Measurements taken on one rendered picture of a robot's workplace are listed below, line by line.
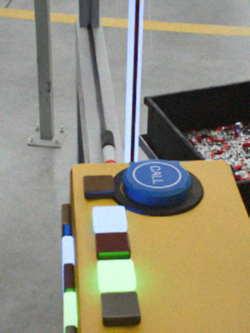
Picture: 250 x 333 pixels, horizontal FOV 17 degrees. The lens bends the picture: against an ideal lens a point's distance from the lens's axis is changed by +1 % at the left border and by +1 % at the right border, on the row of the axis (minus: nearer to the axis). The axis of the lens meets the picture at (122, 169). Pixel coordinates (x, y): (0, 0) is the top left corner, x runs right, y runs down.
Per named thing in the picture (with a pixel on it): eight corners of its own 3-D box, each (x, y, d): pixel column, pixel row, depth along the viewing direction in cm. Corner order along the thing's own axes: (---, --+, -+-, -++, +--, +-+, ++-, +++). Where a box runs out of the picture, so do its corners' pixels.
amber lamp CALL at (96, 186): (114, 198, 47) (115, 190, 47) (83, 200, 47) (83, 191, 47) (112, 182, 49) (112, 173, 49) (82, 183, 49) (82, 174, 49)
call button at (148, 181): (194, 215, 47) (196, 189, 46) (125, 217, 47) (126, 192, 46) (184, 178, 51) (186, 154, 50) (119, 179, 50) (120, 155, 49)
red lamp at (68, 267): (75, 332, 45) (75, 288, 43) (64, 333, 45) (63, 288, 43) (74, 304, 47) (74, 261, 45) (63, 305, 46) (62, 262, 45)
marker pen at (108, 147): (122, 195, 83) (113, 128, 95) (107, 196, 83) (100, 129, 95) (121, 208, 84) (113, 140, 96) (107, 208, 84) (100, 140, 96)
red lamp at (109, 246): (131, 260, 43) (131, 250, 42) (96, 262, 43) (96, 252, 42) (128, 239, 44) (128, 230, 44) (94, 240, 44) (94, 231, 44)
